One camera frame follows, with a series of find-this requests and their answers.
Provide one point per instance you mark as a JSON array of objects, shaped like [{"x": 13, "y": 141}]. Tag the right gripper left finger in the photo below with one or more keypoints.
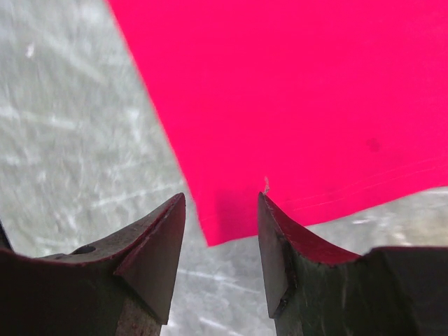
[{"x": 119, "y": 285}]

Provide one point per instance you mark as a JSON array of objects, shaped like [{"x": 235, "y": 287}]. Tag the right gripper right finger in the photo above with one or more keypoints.
[{"x": 314, "y": 287}]

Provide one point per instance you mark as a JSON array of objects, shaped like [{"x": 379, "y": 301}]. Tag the pink t shirt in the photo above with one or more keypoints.
[{"x": 333, "y": 106}]

